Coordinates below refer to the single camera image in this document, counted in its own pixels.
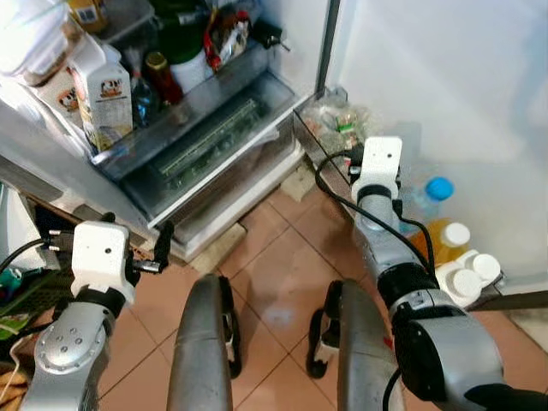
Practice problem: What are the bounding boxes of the clear fridge door bin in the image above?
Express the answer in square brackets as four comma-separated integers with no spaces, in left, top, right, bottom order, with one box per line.
[293,86,508,311]

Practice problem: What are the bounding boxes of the white fridge door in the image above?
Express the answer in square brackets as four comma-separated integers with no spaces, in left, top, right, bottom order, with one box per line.
[324,0,548,309]

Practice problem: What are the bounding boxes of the clear plastic bag of food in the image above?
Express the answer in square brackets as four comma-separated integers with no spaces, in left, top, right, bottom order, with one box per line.
[311,92,371,157]

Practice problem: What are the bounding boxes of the clear bottle with blue cap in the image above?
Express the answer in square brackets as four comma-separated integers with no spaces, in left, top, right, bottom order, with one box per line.
[409,175,456,225]

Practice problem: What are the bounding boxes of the silver left robot leg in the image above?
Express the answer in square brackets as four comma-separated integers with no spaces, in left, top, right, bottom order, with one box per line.
[166,273,244,411]

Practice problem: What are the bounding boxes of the green vegetables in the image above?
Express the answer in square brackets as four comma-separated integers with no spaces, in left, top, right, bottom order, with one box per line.
[156,98,268,194]

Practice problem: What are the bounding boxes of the milk carton with cow print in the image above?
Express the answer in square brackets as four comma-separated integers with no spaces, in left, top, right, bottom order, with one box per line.
[68,38,134,156]

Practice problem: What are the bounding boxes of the green plastic crate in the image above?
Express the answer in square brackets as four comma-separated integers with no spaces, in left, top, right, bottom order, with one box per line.
[0,264,63,345]

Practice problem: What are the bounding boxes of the small clear water bottle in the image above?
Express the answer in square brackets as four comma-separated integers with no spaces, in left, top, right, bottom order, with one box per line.
[128,72,161,130]

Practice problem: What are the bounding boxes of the orange juice bottle white cap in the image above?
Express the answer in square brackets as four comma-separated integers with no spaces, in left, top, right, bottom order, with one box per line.
[418,217,473,268]

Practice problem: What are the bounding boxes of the red bottle with gold cap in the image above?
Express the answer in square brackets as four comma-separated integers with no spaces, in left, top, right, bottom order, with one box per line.
[141,51,186,109]

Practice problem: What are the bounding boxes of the small black object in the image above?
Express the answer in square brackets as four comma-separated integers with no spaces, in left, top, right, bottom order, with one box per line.
[252,17,290,53]

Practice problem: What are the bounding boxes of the white jar with green lid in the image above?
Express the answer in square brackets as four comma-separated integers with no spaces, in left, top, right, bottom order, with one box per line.
[158,10,216,92]

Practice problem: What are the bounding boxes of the red printed snack packet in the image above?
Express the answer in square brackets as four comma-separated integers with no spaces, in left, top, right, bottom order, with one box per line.
[205,8,254,71]

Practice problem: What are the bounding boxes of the white plastic container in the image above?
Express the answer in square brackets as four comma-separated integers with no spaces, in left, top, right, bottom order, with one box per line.
[0,0,71,86]

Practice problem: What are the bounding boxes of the yellow labelled jar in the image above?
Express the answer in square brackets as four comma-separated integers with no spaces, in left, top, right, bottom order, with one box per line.
[68,0,110,33]

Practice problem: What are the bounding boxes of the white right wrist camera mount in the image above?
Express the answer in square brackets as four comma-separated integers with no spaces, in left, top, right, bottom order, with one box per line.
[357,136,404,194]

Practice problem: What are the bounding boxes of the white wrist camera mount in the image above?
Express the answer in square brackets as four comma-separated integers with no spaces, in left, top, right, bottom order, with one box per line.
[357,136,404,194]
[70,220,139,297]

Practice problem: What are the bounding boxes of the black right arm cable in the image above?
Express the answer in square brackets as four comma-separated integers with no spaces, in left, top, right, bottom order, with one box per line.
[314,151,438,277]

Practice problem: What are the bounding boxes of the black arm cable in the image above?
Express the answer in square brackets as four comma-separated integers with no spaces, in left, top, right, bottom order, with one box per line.
[0,229,80,277]
[314,151,438,277]

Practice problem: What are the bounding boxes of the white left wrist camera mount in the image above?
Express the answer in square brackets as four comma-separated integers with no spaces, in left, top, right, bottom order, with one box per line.
[70,220,139,297]

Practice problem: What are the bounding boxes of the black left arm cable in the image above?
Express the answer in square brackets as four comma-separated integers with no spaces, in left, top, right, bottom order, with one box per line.
[0,229,80,277]

